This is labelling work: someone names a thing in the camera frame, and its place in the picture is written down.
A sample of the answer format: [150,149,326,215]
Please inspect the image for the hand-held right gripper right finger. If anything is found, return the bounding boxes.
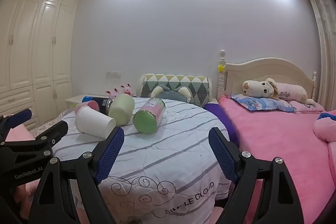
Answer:
[208,127,305,224]

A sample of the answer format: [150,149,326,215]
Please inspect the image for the white cup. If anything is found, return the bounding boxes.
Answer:
[76,106,116,139]

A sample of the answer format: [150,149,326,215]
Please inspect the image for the pink blanket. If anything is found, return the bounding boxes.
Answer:
[217,96,336,224]

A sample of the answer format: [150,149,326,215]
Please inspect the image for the pink bunny plush toy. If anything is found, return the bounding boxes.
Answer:
[105,88,120,100]
[120,84,134,97]

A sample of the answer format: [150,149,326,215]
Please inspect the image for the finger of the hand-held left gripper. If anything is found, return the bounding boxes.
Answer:
[0,109,33,141]
[0,120,69,161]

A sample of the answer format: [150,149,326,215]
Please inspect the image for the pink and blue plush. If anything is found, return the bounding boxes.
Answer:
[312,110,336,143]

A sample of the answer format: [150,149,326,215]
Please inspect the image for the cream dog plush toy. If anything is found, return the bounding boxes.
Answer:
[242,78,280,101]

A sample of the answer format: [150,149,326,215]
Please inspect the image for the dark blue black can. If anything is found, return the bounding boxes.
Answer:
[82,95,113,113]

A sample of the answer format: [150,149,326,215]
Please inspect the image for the grey cat pillow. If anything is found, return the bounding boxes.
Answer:
[150,84,192,104]

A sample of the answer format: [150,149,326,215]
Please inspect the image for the pale green cup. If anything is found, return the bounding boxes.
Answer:
[108,93,135,127]

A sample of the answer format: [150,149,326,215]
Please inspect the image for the triangle patterned headboard cover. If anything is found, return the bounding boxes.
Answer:
[139,73,213,107]

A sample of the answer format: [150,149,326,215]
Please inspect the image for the heart print bed sheet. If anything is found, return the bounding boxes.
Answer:
[28,112,69,138]

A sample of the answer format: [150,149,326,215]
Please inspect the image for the cream wardrobe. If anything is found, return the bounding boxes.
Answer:
[0,0,85,133]

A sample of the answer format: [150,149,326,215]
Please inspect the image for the pink cup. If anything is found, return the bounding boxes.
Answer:
[74,101,100,115]

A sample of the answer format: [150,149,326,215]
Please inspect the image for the blue printed pillow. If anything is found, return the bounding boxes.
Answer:
[231,94,298,114]

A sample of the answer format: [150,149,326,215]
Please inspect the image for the white striped quilt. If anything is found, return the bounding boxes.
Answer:
[51,97,232,224]

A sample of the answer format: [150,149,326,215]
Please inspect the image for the cream wooden bed headboard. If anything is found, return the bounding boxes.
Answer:
[217,50,318,104]

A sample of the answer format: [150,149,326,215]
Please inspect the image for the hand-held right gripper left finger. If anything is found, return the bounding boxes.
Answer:
[31,126,125,224]

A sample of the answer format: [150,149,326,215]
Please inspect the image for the glass jar with green lid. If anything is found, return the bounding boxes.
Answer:
[133,97,166,135]

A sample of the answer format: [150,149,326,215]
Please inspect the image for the white nightstand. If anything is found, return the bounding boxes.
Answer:
[65,94,93,109]

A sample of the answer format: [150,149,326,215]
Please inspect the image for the purple cloth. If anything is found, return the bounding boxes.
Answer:
[204,102,240,149]

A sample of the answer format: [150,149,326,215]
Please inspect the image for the cream curtain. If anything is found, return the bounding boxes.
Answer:
[307,0,336,112]

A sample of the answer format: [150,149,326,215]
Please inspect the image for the pink printed pillow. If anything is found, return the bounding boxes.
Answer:
[288,100,326,113]

